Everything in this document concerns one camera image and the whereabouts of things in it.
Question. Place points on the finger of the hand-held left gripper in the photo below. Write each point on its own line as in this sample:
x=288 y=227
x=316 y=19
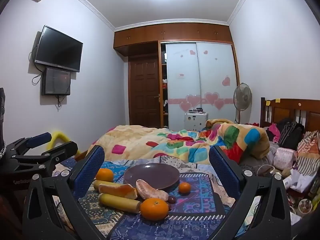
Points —
x=40 y=139
x=62 y=150

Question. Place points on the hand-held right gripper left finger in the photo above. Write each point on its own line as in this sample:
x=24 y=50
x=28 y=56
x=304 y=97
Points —
x=90 y=172

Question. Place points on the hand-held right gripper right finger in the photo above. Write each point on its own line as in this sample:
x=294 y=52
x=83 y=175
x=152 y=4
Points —
x=222 y=170

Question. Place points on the yellow banana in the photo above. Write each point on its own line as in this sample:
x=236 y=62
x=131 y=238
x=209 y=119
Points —
x=117 y=202
x=102 y=183

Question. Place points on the purple plate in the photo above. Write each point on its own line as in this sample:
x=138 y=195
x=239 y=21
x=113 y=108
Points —
x=150 y=173

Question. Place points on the large orange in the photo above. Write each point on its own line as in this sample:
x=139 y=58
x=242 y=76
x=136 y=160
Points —
x=154 y=208

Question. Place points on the yellow foam tube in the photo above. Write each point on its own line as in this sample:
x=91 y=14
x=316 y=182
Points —
x=58 y=136

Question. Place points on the medium orange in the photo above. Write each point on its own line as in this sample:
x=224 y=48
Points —
x=105 y=175

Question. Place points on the small orange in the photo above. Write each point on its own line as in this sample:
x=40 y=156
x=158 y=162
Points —
x=184 y=188

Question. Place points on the blue purple printed cloth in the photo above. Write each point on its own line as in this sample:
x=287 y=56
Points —
x=195 y=205

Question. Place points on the white box appliance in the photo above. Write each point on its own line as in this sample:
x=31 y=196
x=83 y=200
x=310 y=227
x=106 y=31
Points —
x=196 y=121

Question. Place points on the dark red grape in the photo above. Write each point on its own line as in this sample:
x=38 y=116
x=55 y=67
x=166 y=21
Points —
x=171 y=199

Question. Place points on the pink quilted bag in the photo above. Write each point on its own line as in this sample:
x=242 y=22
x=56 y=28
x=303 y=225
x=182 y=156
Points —
x=285 y=157

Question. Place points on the pink clothing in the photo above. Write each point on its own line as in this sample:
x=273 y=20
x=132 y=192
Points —
x=273 y=130

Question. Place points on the colourful patchwork blanket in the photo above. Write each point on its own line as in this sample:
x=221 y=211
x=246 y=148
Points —
x=155 y=140

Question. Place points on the standing fan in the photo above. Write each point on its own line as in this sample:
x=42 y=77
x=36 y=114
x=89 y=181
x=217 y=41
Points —
x=242 y=96

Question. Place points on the black backpack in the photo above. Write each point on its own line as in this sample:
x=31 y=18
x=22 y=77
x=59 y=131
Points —
x=291 y=130

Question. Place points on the white paper bag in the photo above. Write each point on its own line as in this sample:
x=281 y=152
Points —
x=301 y=181

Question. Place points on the wooden bed headboard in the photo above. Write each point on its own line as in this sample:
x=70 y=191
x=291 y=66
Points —
x=287 y=107

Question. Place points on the round bowl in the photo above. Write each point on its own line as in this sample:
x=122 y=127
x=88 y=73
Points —
x=305 y=206

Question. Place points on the brown wooden door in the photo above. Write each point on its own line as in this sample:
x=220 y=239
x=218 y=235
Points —
x=143 y=92

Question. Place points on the white sliding wardrobe door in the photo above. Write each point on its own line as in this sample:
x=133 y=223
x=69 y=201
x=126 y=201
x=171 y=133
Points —
x=182 y=80
x=217 y=67

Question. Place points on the brown wooden wardrobe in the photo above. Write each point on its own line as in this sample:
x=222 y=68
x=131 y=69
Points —
x=150 y=32

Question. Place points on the wooden bed frame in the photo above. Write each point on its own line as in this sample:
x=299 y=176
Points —
x=80 y=156

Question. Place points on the small black wall monitor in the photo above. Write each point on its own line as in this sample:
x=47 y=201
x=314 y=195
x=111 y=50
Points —
x=56 y=81

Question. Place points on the black wall television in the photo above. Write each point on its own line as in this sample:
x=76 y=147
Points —
x=58 y=48

